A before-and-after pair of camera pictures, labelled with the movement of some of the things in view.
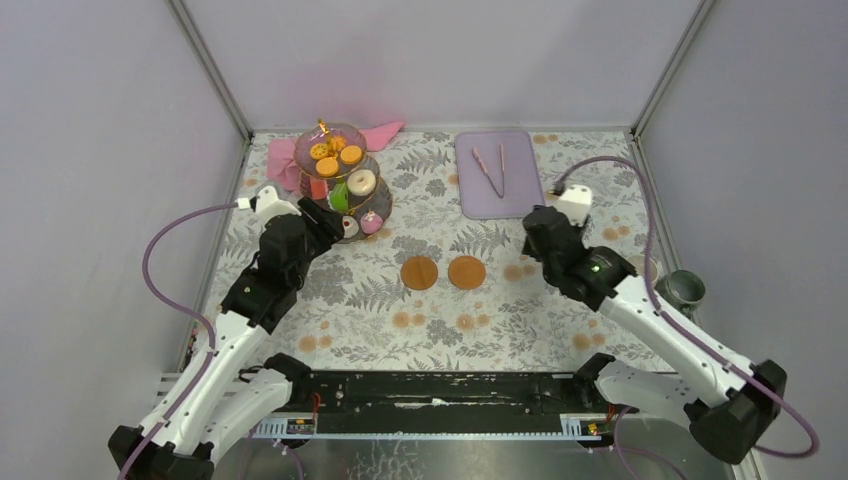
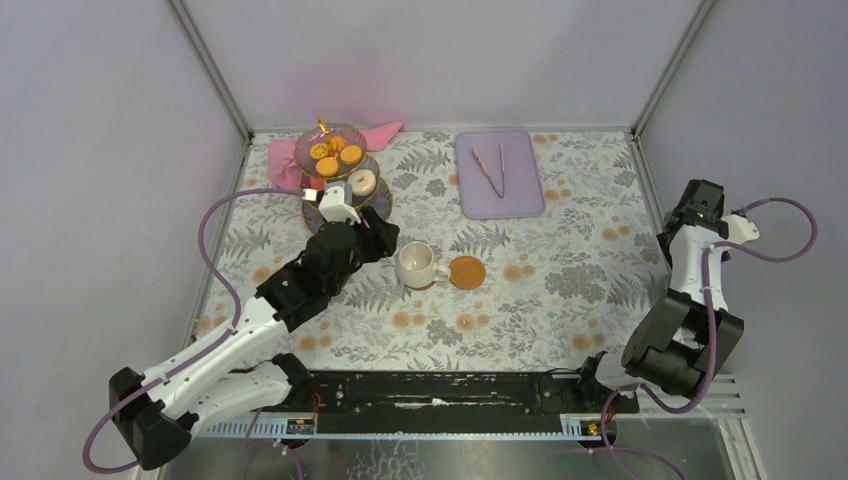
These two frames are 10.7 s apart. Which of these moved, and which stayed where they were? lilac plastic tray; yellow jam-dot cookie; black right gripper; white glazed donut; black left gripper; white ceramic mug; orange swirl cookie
Moved: black right gripper; white ceramic mug; black left gripper
Stayed: lilac plastic tray; orange swirl cookie; yellow jam-dot cookie; white glazed donut
